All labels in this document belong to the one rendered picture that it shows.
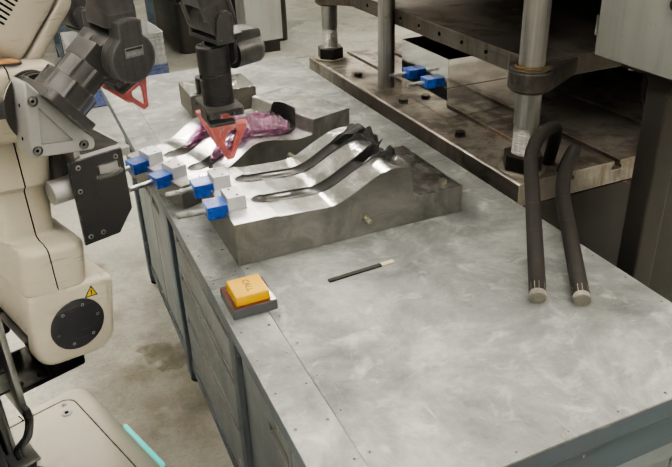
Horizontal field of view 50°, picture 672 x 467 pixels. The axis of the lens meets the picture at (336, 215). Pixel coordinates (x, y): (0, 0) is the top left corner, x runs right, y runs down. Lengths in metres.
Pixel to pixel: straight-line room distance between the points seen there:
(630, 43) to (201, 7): 0.89
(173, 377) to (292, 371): 1.33
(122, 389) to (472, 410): 1.55
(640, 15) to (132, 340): 1.88
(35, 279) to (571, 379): 0.91
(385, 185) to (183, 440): 1.09
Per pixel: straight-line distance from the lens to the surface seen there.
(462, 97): 2.16
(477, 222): 1.53
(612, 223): 2.02
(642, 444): 1.23
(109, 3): 1.15
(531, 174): 1.52
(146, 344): 2.59
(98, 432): 1.88
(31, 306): 1.40
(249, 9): 5.86
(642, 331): 1.28
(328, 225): 1.42
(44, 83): 1.14
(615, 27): 1.69
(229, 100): 1.32
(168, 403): 2.34
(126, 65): 1.16
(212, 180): 1.49
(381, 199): 1.45
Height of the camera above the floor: 1.52
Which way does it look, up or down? 28 degrees down
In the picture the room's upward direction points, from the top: 2 degrees counter-clockwise
